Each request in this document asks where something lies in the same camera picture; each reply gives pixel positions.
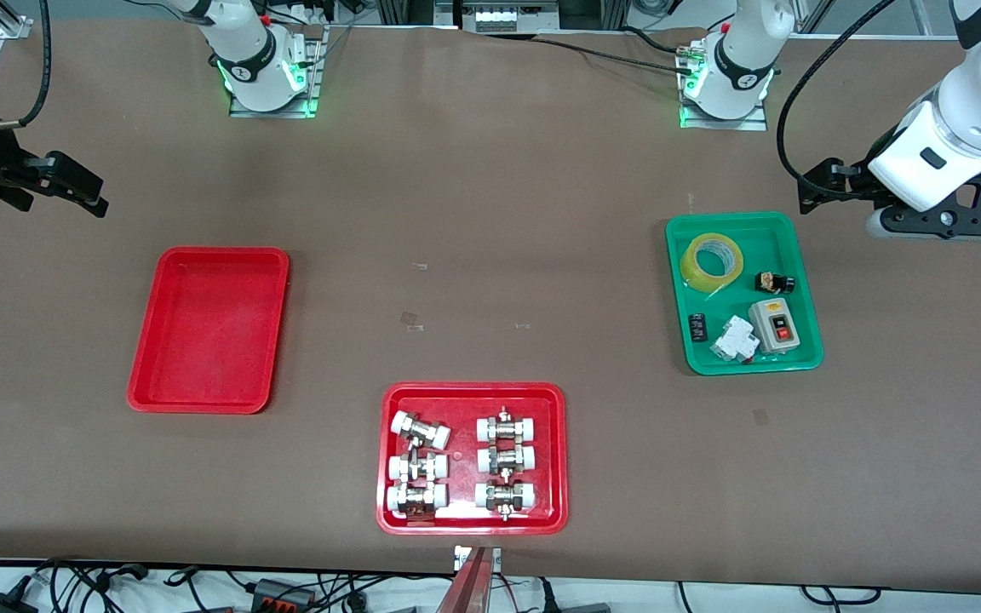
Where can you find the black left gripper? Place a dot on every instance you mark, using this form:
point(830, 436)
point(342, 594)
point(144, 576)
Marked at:
point(853, 181)

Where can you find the reddish metal pole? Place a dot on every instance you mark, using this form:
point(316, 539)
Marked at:
point(467, 592)

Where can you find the red tray holding valves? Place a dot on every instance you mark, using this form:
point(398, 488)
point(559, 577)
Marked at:
point(463, 460)

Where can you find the white circuit breaker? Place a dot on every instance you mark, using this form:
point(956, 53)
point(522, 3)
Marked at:
point(733, 339)

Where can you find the grey push-button switch box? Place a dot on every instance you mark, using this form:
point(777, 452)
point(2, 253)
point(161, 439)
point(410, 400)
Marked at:
point(773, 328)

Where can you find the brown square tape scrap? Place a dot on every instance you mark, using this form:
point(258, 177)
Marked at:
point(410, 318)

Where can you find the grey orange connector box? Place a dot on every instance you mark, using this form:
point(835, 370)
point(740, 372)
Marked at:
point(282, 593)

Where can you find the aluminium left arm base plate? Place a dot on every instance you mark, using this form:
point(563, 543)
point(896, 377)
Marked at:
point(725, 123)

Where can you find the small black gold component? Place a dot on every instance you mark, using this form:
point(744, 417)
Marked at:
point(775, 283)

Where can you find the yellow tape roll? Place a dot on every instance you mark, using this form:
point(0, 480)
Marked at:
point(695, 266)

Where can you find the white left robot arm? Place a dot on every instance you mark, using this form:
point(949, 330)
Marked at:
point(980, 102)

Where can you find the black power adapter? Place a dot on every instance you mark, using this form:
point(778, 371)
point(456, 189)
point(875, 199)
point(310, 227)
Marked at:
point(1, 603)

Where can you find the grey power strip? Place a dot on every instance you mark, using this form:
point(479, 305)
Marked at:
point(503, 17)

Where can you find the aluminium right arm base plate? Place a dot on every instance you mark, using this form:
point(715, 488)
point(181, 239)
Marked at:
point(273, 109)

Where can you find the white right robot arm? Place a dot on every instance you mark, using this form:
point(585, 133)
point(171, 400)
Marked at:
point(248, 51)

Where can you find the empty red plastic tray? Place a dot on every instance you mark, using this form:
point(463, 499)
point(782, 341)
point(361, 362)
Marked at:
point(208, 330)

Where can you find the small metal bracket plate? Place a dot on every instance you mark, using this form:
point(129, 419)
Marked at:
point(495, 558)

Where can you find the tilted metal valve white caps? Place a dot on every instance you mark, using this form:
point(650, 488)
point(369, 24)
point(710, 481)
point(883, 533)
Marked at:
point(420, 430)

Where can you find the black floor plug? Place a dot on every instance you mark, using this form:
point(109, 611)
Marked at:
point(571, 606)

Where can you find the green plastic tray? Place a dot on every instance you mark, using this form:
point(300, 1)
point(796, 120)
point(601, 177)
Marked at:
point(712, 358)

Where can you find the small black terminal block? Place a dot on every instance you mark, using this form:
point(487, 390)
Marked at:
point(697, 328)

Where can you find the aluminium frame rail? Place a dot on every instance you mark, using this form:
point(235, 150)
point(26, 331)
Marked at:
point(869, 15)
point(3, 38)

